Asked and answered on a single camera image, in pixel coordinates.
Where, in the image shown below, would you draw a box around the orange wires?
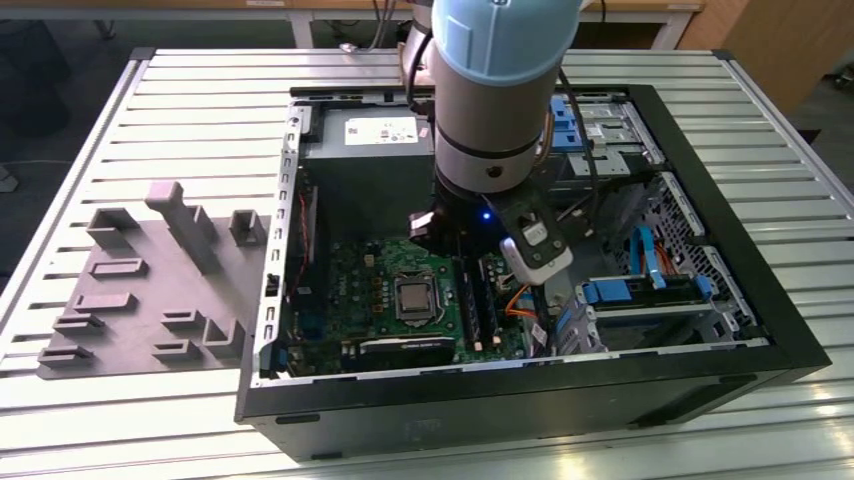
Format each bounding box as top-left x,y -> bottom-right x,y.
503,282 -> 556,321

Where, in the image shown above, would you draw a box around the blue board connector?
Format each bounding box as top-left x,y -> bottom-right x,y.
299,312 -> 327,347

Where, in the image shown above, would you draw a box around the black RAM slot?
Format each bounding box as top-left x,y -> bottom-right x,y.
474,257 -> 495,350
482,257 -> 503,347

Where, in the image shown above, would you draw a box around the metal disk bay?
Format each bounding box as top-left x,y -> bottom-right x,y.
572,272 -> 740,354

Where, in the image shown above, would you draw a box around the thin cable with silver plug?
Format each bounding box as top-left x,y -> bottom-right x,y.
338,0 -> 402,53

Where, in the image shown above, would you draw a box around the blue disk carrier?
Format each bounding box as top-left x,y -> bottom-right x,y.
580,274 -> 714,309

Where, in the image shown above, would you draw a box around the grey power supply unit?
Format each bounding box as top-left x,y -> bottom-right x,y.
298,104 -> 439,240

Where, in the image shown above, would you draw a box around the black graphics card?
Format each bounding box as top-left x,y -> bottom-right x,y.
339,334 -> 461,374

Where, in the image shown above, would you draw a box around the CPU socket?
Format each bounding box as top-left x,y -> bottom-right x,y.
390,269 -> 447,327

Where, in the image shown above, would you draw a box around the white-framed wooden workbench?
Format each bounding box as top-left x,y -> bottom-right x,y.
133,0 -> 710,51

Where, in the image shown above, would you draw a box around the black PC case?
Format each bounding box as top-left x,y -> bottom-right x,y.
233,83 -> 834,464

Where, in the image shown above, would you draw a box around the metal drive cage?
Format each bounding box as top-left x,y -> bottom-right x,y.
540,92 -> 668,212

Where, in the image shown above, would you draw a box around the black cable bundle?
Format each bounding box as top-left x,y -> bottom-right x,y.
497,168 -> 654,294

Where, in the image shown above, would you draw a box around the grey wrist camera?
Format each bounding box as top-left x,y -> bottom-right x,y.
481,188 -> 577,286

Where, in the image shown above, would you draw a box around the green motherboard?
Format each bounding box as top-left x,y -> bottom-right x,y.
283,232 -> 535,376

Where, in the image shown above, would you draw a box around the blue drive bay latch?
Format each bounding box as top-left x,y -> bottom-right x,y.
546,129 -> 590,155
548,97 -> 580,132

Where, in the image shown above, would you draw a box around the wooden cabinet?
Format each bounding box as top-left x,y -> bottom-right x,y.
678,0 -> 854,119

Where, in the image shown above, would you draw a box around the grey parts rack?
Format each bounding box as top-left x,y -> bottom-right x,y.
36,180 -> 275,382

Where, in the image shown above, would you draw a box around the blue flat data cable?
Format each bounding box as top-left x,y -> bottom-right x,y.
629,224 -> 670,291

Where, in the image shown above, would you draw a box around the black camera cable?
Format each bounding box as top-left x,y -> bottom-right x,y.
546,64 -> 602,241

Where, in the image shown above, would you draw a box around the small dark wrist camera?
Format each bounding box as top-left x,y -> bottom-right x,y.
406,210 -> 446,249

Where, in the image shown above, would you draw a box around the silver CPU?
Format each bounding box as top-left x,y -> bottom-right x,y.
398,284 -> 434,314

